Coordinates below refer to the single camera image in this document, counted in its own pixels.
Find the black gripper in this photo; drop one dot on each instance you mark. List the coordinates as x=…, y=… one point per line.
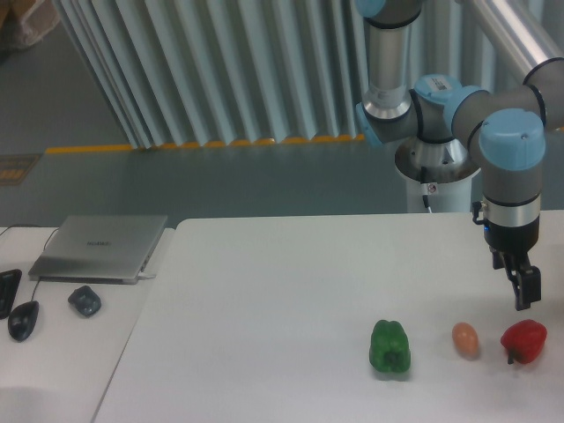
x=519, y=240

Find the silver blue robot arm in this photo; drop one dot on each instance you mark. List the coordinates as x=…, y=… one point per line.
x=449, y=132

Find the red bell pepper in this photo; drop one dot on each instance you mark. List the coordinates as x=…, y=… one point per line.
x=524, y=341

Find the brown egg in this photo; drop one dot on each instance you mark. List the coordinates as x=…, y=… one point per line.
x=465, y=340

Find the green bell pepper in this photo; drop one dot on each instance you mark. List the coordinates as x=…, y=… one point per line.
x=389, y=350

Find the white pleated curtain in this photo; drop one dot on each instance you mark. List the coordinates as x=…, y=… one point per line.
x=221, y=71

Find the silver closed laptop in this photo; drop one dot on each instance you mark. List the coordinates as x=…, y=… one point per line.
x=100, y=248

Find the dark earbuds case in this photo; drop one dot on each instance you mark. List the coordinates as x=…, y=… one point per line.
x=85, y=301

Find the black computer mouse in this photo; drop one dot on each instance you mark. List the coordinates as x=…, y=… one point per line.
x=22, y=320

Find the black keyboard edge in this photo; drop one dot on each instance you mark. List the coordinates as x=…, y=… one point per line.
x=9, y=285

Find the white laptop cable plug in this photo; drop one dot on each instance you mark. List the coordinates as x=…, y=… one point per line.
x=145, y=276

